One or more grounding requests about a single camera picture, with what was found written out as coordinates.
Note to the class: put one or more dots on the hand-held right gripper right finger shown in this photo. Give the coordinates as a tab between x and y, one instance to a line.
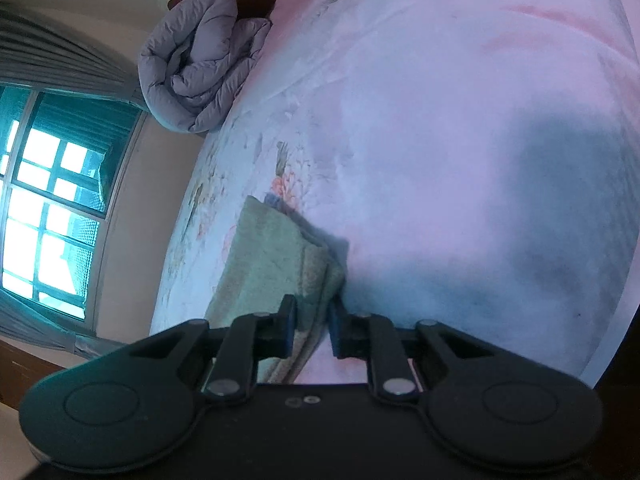
336	334

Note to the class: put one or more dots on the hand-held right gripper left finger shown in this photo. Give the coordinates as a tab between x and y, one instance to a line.
288	329

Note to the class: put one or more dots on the green fleece cloth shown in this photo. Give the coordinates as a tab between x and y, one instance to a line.
270	250

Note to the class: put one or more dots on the grey curtain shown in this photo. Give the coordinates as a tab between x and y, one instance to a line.
60	55
45	325

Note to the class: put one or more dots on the wooden furniture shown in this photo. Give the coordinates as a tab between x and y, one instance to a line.
25	366

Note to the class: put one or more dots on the bed with floral sheet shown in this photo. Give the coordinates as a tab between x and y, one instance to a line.
240	160

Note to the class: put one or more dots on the pink fleece blanket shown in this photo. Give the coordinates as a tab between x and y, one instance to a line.
450	135

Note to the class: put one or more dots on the barred window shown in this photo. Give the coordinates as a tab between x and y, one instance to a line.
55	190

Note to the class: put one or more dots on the purple folded quilt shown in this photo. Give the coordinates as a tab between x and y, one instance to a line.
200	60

